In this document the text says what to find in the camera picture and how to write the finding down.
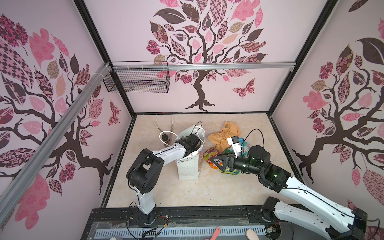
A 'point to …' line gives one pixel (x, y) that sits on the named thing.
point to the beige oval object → (251, 235)
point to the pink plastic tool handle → (215, 234)
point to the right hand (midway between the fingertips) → (215, 157)
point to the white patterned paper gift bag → (188, 168)
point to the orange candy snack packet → (210, 153)
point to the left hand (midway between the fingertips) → (190, 159)
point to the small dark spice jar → (165, 138)
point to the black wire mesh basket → (140, 80)
